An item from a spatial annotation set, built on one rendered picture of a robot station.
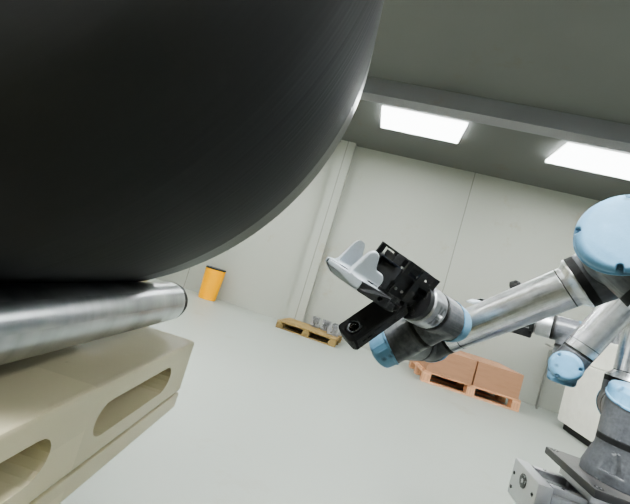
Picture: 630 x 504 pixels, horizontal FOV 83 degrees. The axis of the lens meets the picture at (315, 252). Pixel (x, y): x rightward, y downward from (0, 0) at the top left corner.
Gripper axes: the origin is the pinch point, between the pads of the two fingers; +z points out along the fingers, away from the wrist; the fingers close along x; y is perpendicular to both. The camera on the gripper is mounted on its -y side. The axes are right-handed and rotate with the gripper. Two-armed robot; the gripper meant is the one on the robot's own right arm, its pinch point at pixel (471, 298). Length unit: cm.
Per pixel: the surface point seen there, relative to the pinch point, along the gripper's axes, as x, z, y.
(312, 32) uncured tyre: -121, -16, -19
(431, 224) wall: 508, 202, -77
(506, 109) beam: 325, 79, -207
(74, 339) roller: -123, -3, 0
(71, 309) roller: -124, -3, -2
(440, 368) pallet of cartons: 393, 102, 136
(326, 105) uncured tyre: -115, -13, -18
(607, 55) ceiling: 261, -9, -225
